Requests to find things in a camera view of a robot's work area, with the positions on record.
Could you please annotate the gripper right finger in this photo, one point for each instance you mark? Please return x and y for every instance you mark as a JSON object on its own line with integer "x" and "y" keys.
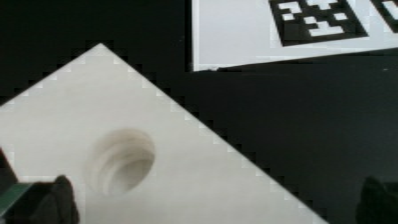
{"x": 377, "y": 207}

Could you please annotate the white marker sheet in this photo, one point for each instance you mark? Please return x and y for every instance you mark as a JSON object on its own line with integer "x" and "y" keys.
{"x": 260, "y": 31}

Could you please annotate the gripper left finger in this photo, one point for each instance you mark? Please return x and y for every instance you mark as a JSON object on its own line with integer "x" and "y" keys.
{"x": 36, "y": 202}

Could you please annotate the white cabinet drawer box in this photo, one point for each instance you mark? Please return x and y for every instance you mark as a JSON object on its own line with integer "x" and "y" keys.
{"x": 95, "y": 127}

